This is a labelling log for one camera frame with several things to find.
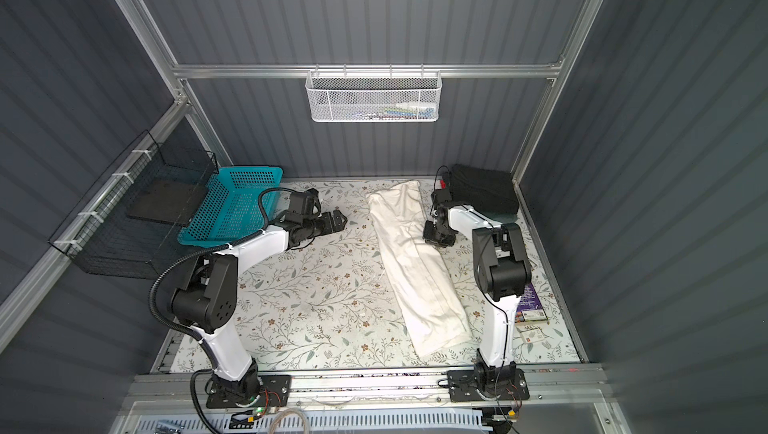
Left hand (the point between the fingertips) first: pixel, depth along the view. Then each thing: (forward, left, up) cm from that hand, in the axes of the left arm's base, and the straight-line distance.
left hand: (336, 221), depth 96 cm
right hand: (-4, -33, -8) cm, 34 cm away
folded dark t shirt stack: (+10, -54, +1) cm, 55 cm away
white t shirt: (-23, -28, -8) cm, 38 cm away
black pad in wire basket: (-5, +41, +18) cm, 45 cm away
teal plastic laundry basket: (+16, +42, -9) cm, 46 cm away
